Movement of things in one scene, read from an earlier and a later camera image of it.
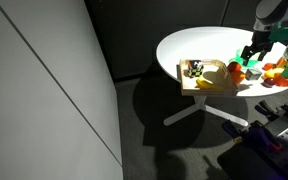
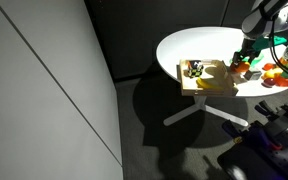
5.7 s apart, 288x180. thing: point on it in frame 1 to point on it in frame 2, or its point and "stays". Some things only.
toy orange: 237,76 to 242,66
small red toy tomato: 268,66 stays
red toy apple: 234,67 stays
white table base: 208,109 stays
